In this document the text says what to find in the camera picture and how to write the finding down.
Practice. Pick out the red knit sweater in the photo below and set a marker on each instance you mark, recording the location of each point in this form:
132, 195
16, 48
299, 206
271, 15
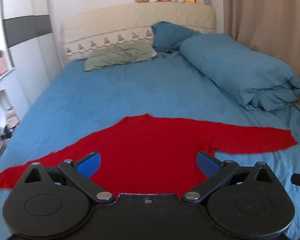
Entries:
140, 154

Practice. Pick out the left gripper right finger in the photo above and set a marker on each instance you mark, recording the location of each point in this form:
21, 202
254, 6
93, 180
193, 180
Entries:
218, 173

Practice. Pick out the beige patterned headboard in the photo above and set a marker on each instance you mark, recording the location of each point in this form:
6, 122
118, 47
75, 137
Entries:
128, 23

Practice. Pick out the small dark object on bed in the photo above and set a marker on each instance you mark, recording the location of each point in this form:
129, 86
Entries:
167, 53

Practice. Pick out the green pillow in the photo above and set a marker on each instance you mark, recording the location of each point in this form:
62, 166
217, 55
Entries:
119, 54

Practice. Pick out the blue pillow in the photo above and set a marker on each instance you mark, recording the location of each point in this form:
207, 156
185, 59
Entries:
169, 36

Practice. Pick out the white shelf unit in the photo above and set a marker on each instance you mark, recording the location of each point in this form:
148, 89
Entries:
0, 99

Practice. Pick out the rolled blue duvet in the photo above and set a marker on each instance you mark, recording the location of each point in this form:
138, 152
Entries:
254, 80

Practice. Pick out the beige curtain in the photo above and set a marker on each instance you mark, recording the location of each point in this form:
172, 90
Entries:
271, 27

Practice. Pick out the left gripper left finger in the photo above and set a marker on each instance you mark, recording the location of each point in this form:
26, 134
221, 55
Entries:
78, 174

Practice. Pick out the white wardrobe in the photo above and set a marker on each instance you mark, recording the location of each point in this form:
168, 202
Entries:
31, 45

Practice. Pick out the blue bed sheet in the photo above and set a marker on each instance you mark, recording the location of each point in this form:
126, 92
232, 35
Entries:
78, 103

